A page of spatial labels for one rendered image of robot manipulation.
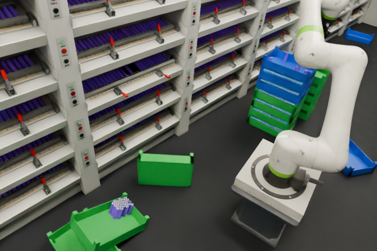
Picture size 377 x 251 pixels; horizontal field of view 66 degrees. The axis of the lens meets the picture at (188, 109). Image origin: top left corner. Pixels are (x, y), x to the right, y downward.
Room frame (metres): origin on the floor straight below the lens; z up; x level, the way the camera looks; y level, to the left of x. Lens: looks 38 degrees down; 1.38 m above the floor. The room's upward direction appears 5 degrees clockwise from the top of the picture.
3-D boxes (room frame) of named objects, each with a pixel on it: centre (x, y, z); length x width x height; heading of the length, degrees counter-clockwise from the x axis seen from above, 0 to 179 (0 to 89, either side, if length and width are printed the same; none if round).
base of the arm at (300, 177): (0.87, -0.50, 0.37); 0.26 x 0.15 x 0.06; 69
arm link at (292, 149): (0.89, -0.45, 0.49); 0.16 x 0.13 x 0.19; 79
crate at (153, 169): (1.07, 0.10, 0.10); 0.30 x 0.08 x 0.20; 93
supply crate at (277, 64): (1.67, -0.62, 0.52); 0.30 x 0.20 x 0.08; 57
